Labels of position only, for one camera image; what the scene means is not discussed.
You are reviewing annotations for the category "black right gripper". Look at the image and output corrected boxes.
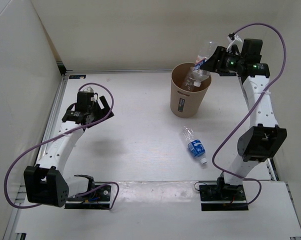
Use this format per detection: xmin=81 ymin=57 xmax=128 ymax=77
xmin=199 ymin=46 xmax=245 ymax=76

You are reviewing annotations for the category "clear plastic bottle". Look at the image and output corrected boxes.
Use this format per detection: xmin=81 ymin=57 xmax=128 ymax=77
xmin=180 ymin=66 xmax=198 ymax=92

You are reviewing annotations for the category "clear bottle with blue label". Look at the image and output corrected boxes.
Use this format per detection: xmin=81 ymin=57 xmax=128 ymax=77
xmin=181 ymin=126 xmax=207 ymax=166

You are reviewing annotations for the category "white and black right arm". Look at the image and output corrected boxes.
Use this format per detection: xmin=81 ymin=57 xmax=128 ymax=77
xmin=200 ymin=38 xmax=287 ymax=200

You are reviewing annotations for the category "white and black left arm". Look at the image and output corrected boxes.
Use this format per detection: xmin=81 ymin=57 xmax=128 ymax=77
xmin=23 ymin=87 xmax=114 ymax=207

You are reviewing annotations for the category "beige round waste bin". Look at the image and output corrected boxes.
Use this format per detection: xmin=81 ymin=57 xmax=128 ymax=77
xmin=170 ymin=62 xmax=212 ymax=118

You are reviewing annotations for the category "dark XDOF logo sticker right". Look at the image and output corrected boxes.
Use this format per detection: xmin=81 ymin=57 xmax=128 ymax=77
xmin=219 ymin=72 xmax=237 ymax=77

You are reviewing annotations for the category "dark logo sticker left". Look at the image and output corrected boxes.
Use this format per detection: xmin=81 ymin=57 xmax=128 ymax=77
xmin=68 ymin=74 xmax=86 ymax=80

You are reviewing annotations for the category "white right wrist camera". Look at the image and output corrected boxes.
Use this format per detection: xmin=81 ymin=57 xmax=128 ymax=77
xmin=227 ymin=33 xmax=243 ymax=52

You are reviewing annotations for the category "aluminium table edge rail left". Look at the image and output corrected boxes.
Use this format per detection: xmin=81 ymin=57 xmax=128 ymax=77
xmin=2 ymin=74 xmax=67 ymax=240

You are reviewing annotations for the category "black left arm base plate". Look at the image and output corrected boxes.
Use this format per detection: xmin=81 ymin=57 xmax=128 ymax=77
xmin=64 ymin=184 xmax=112 ymax=210

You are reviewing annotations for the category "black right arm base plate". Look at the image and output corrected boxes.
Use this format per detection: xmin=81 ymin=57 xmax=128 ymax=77
xmin=194 ymin=181 xmax=249 ymax=212

